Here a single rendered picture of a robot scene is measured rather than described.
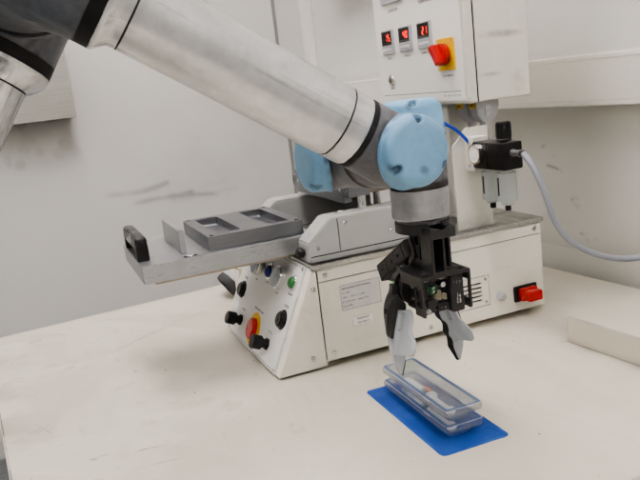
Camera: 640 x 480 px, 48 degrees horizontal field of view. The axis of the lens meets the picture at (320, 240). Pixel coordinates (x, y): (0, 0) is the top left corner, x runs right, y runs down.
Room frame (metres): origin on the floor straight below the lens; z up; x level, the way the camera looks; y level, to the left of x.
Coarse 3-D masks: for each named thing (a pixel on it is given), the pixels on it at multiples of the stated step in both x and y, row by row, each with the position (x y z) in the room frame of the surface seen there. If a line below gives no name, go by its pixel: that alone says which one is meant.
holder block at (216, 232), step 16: (256, 208) 1.38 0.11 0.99; (192, 224) 1.28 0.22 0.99; (208, 224) 1.33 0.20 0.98; (224, 224) 1.28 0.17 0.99; (240, 224) 1.22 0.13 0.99; (256, 224) 1.20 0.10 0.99; (272, 224) 1.19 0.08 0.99; (288, 224) 1.19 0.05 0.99; (208, 240) 1.14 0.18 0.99; (224, 240) 1.15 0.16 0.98; (240, 240) 1.16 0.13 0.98; (256, 240) 1.17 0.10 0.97
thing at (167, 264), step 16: (160, 240) 1.29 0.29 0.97; (176, 240) 1.17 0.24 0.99; (192, 240) 1.26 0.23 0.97; (272, 240) 1.17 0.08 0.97; (288, 240) 1.18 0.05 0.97; (128, 256) 1.26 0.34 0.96; (160, 256) 1.15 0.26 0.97; (176, 256) 1.14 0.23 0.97; (192, 256) 1.12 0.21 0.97; (208, 256) 1.13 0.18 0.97; (224, 256) 1.14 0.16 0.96; (240, 256) 1.15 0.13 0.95; (256, 256) 1.16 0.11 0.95; (272, 256) 1.17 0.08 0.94; (288, 256) 1.20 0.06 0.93; (144, 272) 1.09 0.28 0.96; (160, 272) 1.10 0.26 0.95; (176, 272) 1.11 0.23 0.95; (192, 272) 1.12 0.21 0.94; (208, 272) 1.15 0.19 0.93
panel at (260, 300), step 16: (288, 272) 1.20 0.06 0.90; (304, 272) 1.14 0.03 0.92; (256, 288) 1.32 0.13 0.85; (272, 288) 1.24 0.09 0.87; (288, 288) 1.18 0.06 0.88; (240, 304) 1.37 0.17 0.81; (256, 304) 1.29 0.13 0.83; (272, 304) 1.22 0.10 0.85; (288, 304) 1.16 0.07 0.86; (272, 320) 1.20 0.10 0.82; (288, 320) 1.14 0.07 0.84; (240, 336) 1.31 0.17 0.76; (272, 336) 1.17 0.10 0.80; (256, 352) 1.22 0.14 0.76; (272, 352) 1.15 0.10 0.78; (272, 368) 1.13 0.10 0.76
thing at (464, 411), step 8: (384, 368) 1.00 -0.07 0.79; (392, 376) 0.97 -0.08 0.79; (400, 384) 0.95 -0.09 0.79; (416, 392) 0.90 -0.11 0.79; (424, 400) 0.89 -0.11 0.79; (480, 400) 0.86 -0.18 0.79; (432, 408) 0.86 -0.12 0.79; (464, 408) 0.84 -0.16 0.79; (472, 408) 0.85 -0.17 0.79; (480, 408) 0.85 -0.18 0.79; (448, 416) 0.84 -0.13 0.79; (456, 416) 0.85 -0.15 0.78; (464, 416) 0.86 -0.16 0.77
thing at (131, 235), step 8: (128, 232) 1.20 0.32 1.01; (136, 232) 1.18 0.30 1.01; (128, 240) 1.21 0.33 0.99; (136, 240) 1.13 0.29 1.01; (144, 240) 1.13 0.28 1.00; (128, 248) 1.26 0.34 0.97; (136, 248) 1.13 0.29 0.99; (144, 248) 1.13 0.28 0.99; (136, 256) 1.13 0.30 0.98; (144, 256) 1.13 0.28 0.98
